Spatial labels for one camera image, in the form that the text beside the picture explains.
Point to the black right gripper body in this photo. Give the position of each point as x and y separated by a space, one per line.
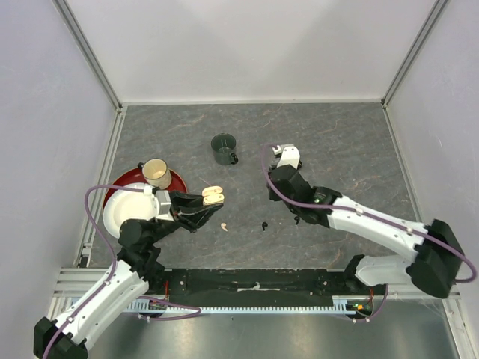
272 195

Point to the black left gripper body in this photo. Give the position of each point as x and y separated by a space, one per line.
174 210

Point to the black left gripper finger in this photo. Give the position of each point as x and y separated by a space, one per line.
193 219
191 201

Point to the beige earbuds charging case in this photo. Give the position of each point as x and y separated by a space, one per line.
213 195

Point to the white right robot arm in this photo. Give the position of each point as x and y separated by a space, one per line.
426 255

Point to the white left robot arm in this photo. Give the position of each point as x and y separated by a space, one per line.
134 269

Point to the beige ceramic cup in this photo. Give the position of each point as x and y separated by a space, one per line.
157 173

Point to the red round tray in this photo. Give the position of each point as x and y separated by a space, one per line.
135 176

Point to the white ceramic plate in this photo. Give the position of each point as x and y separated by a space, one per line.
134 201

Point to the dark green mug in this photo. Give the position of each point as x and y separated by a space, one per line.
223 146

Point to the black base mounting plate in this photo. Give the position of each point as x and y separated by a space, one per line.
254 287

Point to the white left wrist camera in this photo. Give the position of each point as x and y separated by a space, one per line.
161 204

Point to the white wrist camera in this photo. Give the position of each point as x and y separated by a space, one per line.
285 154
161 204

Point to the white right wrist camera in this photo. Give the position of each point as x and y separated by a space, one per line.
285 154

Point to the white slotted cable duct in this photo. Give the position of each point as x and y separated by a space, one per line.
148 307

